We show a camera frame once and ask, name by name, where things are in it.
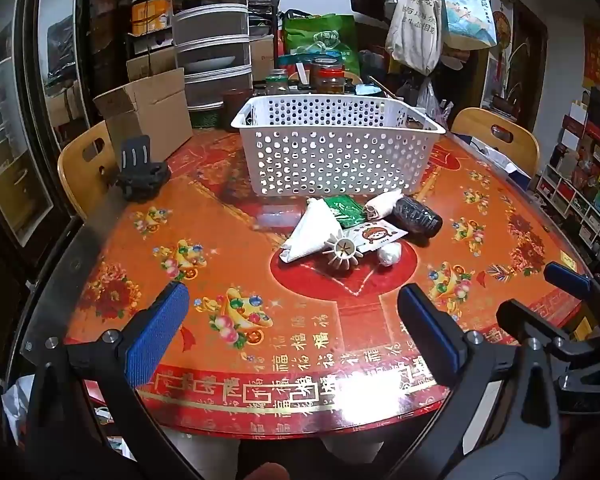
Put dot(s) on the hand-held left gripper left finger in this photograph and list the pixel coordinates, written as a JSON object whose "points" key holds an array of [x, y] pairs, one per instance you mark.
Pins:
{"points": [[157, 330]]}

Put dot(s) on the stacked grey drawer container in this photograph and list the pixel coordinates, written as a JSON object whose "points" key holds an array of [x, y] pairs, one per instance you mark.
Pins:
{"points": [[210, 35]]}

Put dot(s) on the orange box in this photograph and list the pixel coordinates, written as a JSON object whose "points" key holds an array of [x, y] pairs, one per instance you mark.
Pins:
{"points": [[150, 17]]}

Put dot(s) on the blue printed paper bag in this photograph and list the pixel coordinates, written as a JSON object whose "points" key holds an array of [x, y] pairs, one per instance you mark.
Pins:
{"points": [[465, 15]]}

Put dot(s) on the white bundle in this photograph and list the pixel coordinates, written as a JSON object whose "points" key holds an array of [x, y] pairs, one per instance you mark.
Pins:
{"points": [[382, 205]]}

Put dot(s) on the small green basket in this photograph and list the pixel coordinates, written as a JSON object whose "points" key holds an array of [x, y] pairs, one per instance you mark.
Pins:
{"points": [[206, 119]]}

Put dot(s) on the open cardboard box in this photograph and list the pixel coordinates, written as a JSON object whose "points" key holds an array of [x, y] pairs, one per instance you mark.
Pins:
{"points": [[150, 110]]}

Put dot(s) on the white perforated plastic basket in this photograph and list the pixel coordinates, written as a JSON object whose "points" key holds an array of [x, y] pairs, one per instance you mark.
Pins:
{"points": [[330, 160]]}

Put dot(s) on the glass door cabinet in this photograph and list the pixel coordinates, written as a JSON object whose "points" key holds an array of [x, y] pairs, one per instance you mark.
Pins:
{"points": [[10, 110]]}

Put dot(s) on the green shopping bag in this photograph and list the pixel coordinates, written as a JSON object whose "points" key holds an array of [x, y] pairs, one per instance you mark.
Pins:
{"points": [[320, 35]]}

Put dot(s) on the white round slicer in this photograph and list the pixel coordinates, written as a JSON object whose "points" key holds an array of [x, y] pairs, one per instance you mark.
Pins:
{"points": [[342, 252]]}

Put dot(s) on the small white knotted bag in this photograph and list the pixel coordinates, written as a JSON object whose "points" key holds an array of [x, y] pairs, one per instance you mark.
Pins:
{"points": [[390, 254]]}

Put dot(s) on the clear plastic bag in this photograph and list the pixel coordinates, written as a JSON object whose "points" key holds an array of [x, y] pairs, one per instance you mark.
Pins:
{"points": [[277, 217]]}

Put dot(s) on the shelf of boxes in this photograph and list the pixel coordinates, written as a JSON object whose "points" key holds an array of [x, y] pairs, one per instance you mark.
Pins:
{"points": [[585, 195]]}

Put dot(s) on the cartoon printed packet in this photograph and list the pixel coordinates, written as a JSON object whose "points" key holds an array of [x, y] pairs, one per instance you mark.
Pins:
{"points": [[377, 237]]}

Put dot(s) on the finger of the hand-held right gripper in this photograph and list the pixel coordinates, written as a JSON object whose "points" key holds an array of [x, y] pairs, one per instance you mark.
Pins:
{"points": [[567, 280], [520, 317]]}

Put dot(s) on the brown plastic mug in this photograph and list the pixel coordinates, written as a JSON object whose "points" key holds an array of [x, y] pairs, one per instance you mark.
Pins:
{"points": [[236, 107]]}

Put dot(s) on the black ribbed bottle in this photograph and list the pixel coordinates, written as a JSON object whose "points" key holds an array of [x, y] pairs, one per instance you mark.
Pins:
{"points": [[415, 216]]}

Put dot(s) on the green packet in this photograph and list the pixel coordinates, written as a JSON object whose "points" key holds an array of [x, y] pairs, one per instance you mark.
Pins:
{"points": [[347, 210]]}

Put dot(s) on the glass jar red lid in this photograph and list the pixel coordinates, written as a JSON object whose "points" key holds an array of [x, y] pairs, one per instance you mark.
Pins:
{"points": [[327, 80]]}

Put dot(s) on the white triangular packet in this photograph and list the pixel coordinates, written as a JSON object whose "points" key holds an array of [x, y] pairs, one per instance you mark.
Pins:
{"points": [[310, 235]]}

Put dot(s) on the wooden chair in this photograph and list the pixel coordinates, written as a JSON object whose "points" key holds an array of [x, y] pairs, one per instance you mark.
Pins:
{"points": [[82, 175], [480, 125]]}

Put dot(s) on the light blue packet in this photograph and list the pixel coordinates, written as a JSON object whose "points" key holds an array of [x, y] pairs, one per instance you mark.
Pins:
{"points": [[367, 90]]}

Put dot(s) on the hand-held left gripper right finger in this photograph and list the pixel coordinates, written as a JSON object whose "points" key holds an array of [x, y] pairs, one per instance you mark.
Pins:
{"points": [[430, 330]]}

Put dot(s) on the black clamp mount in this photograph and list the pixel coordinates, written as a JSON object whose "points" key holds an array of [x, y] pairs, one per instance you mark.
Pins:
{"points": [[140, 180]]}

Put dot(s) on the flat cardboard box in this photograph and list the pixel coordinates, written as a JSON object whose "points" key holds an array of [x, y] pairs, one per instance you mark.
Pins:
{"points": [[147, 65]]}

